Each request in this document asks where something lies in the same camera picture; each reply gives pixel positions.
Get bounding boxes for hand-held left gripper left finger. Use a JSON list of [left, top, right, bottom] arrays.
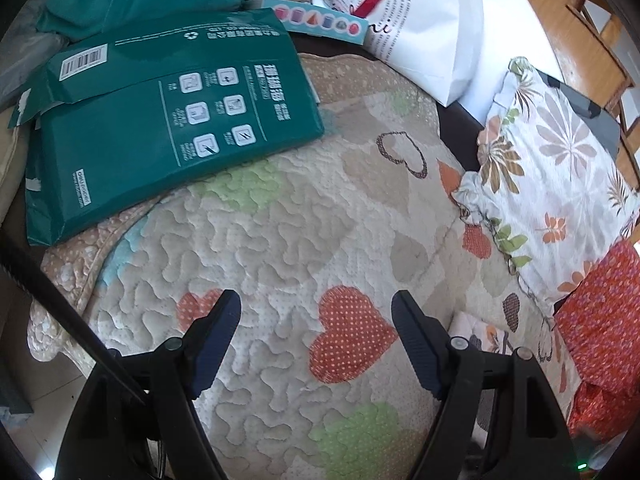
[[52, 289, 243, 480]]

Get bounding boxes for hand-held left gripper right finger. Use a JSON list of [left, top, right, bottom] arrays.
[[391, 289, 577, 480]]

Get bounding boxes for quilted heart-pattern blanket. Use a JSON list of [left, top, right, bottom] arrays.
[[27, 52, 583, 480]]

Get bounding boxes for orange floral cloth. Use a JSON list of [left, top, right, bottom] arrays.
[[552, 240, 640, 443]]

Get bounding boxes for white floral pillow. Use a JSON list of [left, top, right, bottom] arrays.
[[451, 56, 640, 317]]

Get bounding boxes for green mailer package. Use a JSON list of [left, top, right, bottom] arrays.
[[7, 7, 326, 247]]

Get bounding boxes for grey cloth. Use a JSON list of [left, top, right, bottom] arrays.
[[540, 72, 623, 157]]

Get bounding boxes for light blue box coloured shapes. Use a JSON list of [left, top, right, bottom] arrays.
[[260, 0, 365, 47]]

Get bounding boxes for wooden chair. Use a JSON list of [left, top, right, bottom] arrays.
[[500, 0, 640, 188]]

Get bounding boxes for black cable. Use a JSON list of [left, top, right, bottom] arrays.
[[0, 227, 148, 406]]

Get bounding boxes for white paper bag red handles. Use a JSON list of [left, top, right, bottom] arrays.
[[310, 0, 485, 107]]

